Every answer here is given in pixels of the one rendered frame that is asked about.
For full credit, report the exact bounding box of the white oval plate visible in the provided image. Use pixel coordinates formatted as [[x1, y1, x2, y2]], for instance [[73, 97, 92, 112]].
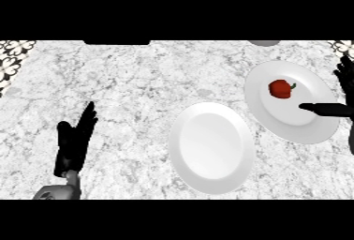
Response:
[[166, 101, 255, 195]]

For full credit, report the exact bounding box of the red bell pepper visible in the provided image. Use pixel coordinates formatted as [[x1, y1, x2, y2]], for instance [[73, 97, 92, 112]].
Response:
[[266, 79, 297, 100]]

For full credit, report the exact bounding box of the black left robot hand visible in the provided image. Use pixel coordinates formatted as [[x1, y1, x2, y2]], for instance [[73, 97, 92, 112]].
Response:
[[53, 100, 100, 178]]

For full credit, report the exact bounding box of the grey round object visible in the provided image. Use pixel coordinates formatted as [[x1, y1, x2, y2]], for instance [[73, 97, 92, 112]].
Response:
[[247, 39, 280, 48]]

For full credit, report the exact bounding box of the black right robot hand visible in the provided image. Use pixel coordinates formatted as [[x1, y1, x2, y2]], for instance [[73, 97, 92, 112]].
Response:
[[297, 54, 354, 156]]

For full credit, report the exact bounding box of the white round plate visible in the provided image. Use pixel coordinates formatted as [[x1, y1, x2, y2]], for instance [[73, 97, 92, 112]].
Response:
[[243, 59, 342, 145]]

